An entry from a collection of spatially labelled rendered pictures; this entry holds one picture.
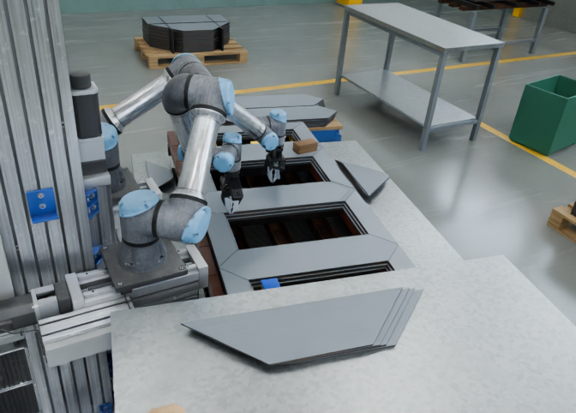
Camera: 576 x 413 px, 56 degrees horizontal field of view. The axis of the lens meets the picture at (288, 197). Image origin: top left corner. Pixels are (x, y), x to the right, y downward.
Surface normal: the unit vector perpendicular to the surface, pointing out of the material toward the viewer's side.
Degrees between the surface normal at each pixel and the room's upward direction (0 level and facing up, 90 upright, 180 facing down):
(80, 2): 90
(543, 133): 90
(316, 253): 0
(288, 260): 0
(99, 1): 90
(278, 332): 0
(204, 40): 90
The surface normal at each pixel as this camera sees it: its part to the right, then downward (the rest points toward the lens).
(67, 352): 0.48, 0.49
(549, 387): 0.08, -0.85
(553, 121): -0.78, 0.27
